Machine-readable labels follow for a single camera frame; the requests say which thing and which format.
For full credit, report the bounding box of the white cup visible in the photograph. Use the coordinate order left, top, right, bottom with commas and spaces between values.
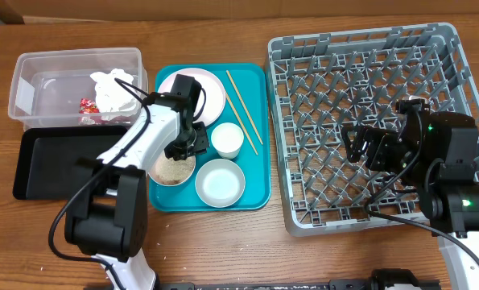
211, 122, 244, 160

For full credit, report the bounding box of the white plate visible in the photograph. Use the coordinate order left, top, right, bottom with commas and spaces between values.
155, 68, 225, 126

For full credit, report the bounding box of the pink bowl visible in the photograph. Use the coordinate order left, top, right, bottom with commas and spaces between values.
148, 154, 196, 186

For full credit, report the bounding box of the grey bowl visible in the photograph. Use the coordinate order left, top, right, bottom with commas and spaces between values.
195, 159, 246, 209

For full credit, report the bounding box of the white napkin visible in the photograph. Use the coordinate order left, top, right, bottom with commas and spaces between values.
90, 68, 138, 122

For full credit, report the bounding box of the red snack wrapper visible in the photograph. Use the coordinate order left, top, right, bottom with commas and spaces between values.
79, 98, 99, 114

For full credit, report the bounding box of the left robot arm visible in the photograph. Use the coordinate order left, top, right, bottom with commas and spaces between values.
48, 74, 209, 289

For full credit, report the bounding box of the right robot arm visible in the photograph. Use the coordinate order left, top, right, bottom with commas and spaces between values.
341, 97, 479, 289

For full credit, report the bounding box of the teal serving tray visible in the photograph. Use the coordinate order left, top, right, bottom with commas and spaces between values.
149, 63, 271, 212

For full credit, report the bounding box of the upper wooden chopstick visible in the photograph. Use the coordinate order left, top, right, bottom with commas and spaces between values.
226, 70, 264, 145

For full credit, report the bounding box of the grey dish rack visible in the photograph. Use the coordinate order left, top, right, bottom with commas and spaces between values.
266, 23, 479, 237

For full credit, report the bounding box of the clear plastic bin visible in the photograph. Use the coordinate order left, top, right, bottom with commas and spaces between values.
8, 48, 149, 128

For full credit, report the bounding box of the black tray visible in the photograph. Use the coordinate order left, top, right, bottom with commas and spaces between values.
12, 126, 127, 200

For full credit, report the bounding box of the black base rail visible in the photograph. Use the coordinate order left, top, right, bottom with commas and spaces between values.
84, 268, 441, 290

